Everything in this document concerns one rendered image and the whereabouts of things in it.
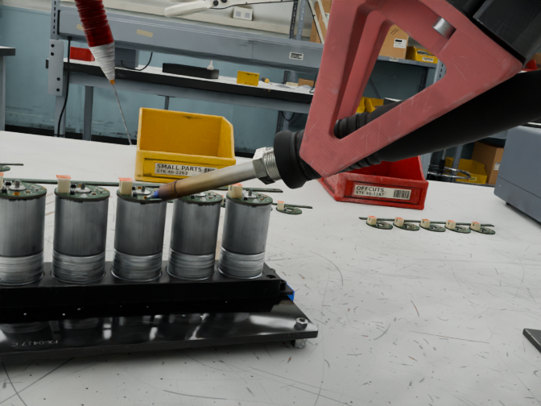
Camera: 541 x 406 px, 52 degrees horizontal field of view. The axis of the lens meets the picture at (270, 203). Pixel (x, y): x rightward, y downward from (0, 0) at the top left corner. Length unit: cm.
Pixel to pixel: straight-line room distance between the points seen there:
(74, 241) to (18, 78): 466
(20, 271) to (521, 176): 56
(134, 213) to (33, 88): 463
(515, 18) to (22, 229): 21
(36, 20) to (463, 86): 473
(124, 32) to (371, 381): 239
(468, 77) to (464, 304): 22
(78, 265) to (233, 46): 231
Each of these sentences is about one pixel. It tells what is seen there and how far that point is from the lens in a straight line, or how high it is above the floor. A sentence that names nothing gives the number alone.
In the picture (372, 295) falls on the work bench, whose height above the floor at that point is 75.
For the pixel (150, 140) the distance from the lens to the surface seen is 67.
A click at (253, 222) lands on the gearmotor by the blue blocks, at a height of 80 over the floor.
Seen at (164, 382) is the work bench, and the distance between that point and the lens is 24.
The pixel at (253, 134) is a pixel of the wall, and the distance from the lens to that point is 473.
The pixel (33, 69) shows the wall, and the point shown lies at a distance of 488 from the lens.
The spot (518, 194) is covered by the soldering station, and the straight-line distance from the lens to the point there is 70.
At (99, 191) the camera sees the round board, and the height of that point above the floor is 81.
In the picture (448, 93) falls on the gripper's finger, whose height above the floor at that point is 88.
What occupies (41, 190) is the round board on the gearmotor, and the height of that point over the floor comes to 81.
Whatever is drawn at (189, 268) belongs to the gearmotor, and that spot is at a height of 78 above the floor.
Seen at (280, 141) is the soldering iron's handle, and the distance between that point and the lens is 22.
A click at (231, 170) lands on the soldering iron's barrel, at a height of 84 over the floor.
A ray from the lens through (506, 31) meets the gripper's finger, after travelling 18.
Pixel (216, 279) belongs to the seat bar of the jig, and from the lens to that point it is 29.
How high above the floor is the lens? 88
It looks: 14 degrees down
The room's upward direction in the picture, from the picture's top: 8 degrees clockwise
